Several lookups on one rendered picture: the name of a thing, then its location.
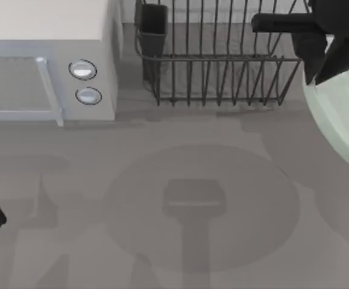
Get pale green plate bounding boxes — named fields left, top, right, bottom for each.
left=300, top=62, right=349, bottom=176

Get large silver microwave knob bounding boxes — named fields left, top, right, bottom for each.
left=68, top=58, right=98, bottom=81

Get pale microwave oven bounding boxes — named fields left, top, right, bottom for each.
left=0, top=0, right=118, bottom=128

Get microwave oven door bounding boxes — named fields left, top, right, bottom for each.
left=0, top=49, right=61, bottom=121

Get black wire dish rack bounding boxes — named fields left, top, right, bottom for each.
left=134, top=0, right=304, bottom=107

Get black cutlery holder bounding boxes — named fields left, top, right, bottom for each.
left=135, top=2, right=169, bottom=82

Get small silver microwave knob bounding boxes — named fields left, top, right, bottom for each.
left=75, top=86, right=103, bottom=106

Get metal microwave door handle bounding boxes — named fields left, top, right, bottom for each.
left=35, top=56, right=64, bottom=128

